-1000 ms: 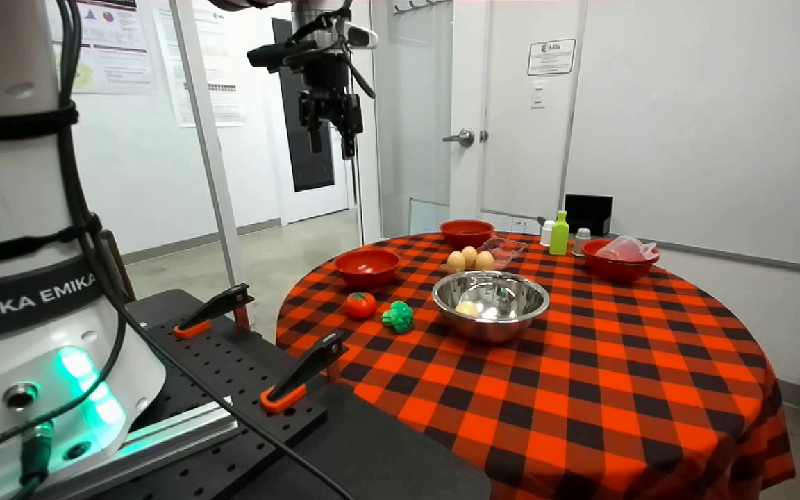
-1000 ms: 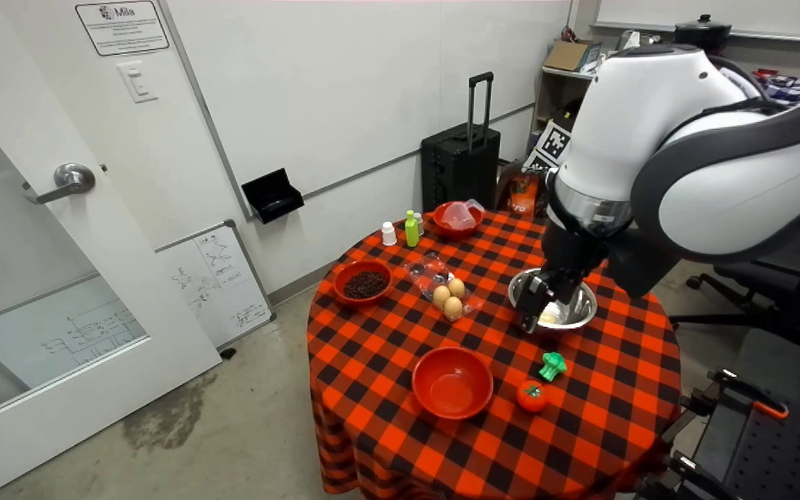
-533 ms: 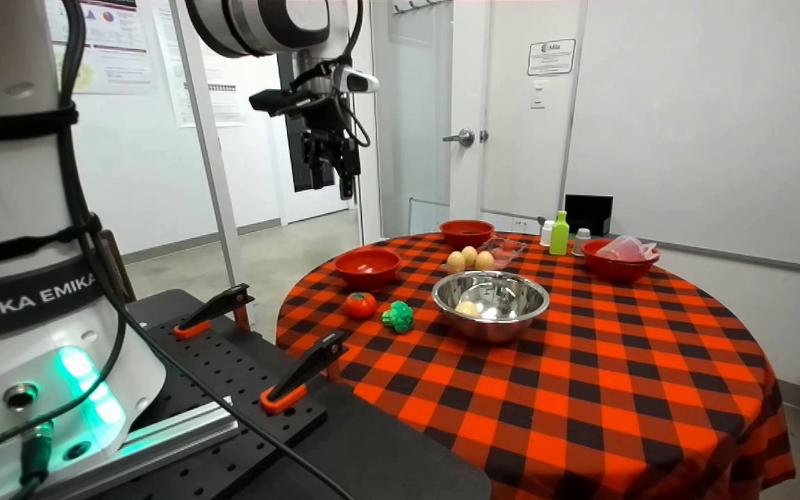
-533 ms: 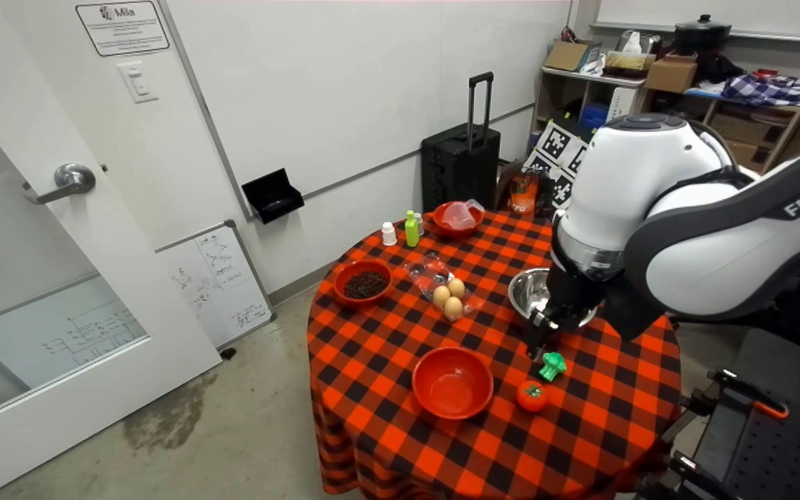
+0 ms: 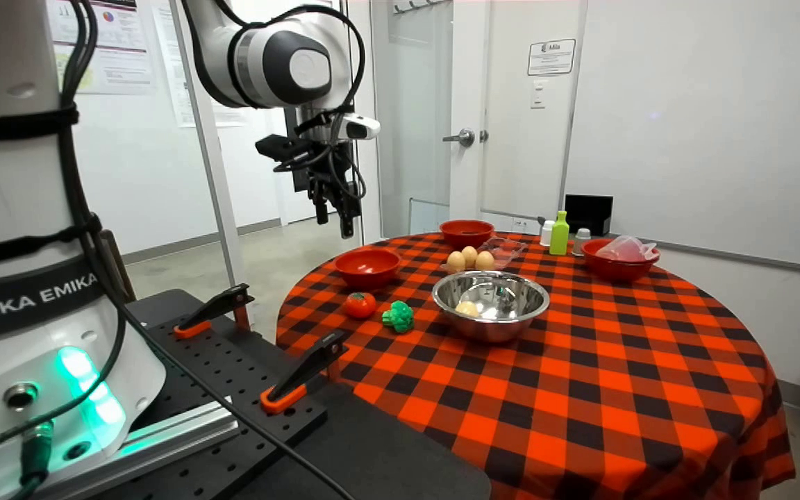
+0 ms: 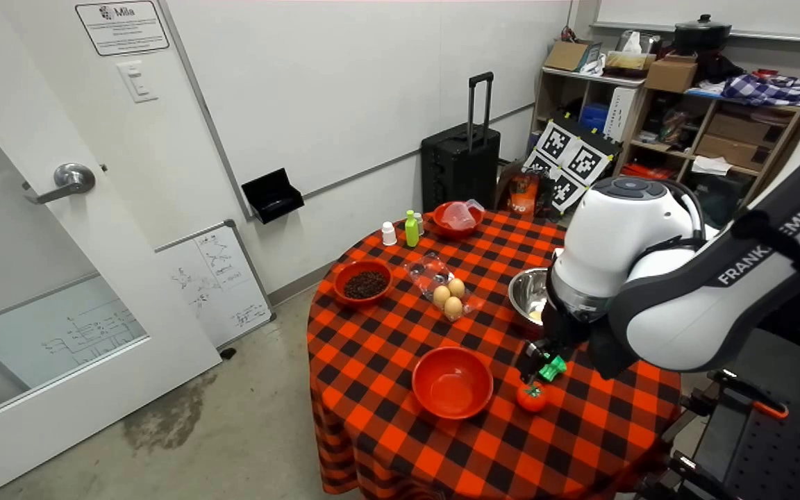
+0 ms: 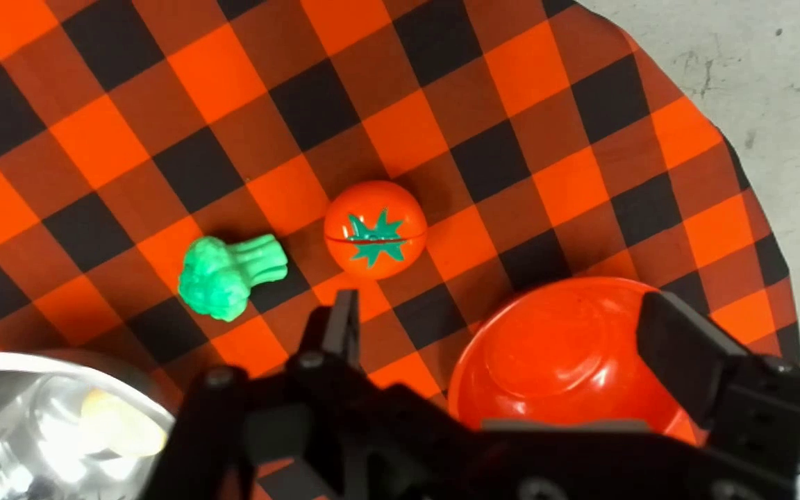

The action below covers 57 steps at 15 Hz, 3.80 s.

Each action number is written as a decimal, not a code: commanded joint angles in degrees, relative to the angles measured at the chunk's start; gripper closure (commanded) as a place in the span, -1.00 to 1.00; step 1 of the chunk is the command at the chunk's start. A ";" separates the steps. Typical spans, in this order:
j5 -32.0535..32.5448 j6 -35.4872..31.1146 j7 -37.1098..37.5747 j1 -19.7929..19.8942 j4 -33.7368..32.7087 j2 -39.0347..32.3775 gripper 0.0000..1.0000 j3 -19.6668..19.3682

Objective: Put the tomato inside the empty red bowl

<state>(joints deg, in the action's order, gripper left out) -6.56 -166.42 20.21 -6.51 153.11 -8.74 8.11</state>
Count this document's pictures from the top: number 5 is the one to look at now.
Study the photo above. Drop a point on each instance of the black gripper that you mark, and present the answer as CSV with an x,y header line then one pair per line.
x,y
311,154

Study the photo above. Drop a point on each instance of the red tomato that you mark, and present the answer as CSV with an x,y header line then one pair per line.
x,y
359,304

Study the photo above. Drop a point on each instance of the empty red bowl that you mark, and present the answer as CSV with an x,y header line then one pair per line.
x,y
368,268

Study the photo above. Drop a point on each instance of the small red bowl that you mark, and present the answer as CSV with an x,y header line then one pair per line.
x,y
468,232

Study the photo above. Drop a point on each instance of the steel mixing bowl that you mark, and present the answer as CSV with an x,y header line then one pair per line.
x,y
488,308

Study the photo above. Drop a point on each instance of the red bowl with plastic bag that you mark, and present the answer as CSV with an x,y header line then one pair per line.
x,y
618,268

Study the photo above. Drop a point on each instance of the green broccoli toy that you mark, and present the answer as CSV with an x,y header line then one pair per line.
x,y
398,317

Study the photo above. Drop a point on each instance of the white metal pole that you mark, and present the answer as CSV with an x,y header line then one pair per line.
x,y
213,157

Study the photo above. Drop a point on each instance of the beige egg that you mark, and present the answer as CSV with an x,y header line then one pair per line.
x,y
457,261
469,253
484,260

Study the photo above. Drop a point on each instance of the black orange clamp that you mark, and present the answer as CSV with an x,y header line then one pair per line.
x,y
213,311
304,377

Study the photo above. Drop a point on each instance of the clear plastic container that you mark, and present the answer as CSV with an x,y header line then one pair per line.
x,y
508,250

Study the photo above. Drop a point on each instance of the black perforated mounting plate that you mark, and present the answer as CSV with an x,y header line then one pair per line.
x,y
234,390

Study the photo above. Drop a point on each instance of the small white bottle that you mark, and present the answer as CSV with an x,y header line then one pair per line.
x,y
544,232

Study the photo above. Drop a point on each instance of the green squeeze bottle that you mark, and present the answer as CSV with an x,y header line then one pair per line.
x,y
558,235

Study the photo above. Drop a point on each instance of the small glass shaker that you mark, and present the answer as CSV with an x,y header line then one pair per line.
x,y
580,236

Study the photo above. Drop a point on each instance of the black box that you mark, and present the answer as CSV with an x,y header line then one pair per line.
x,y
590,213

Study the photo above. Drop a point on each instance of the white door sign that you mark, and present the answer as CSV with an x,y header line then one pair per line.
x,y
551,57

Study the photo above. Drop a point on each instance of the pink plastic bag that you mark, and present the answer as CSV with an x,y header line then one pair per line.
x,y
623,247

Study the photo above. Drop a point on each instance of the red black checkered tablecloth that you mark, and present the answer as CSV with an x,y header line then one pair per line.
x,y
584,390

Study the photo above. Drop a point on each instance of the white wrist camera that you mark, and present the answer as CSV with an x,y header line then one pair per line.
x,y
361,127

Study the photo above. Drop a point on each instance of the wall poster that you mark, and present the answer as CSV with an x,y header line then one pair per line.
x,y
126,46

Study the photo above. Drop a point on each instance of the aluminium rail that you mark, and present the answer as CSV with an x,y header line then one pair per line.
x,y
166,440

